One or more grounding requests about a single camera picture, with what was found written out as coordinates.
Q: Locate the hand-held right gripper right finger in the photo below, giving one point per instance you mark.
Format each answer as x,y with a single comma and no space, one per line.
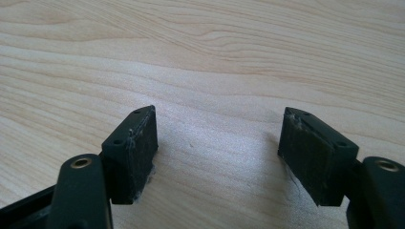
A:
313,159

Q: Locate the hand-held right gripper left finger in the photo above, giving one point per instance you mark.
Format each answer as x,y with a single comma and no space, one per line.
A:
133,159

